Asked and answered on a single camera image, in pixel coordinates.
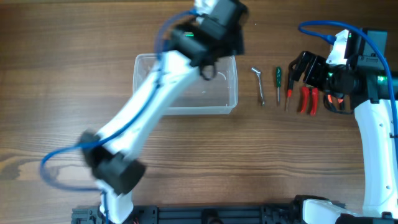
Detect red handled snips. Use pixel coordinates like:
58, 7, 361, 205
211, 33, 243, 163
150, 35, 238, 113
300, 85, 319, 116

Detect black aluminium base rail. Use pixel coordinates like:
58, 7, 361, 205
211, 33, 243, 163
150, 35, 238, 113
71, 203, 346, 224

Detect silver socket wrench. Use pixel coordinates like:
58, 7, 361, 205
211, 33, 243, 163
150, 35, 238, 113
251, 67, 265, 106

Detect left blue cable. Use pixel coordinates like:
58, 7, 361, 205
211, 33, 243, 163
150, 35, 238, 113
39, 9, 200, 224

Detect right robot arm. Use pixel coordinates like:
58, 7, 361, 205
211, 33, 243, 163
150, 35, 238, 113
288, 24, 397, 223

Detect orange black needle-nose pliers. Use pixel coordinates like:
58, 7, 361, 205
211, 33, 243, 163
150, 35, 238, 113
323, 95, 345, 114

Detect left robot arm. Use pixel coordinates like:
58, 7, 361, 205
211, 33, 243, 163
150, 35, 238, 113
81, 0, 248, 223

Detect green handled screwdriver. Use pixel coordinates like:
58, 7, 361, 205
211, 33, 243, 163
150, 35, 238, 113
275, 67, 282, 105

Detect black red handled screwdriver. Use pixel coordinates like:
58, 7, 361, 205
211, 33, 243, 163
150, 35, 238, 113
285, 74, 294, 111

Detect clear plastic container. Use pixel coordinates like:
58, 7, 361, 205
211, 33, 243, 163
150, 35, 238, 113
132, 54, 238, 116

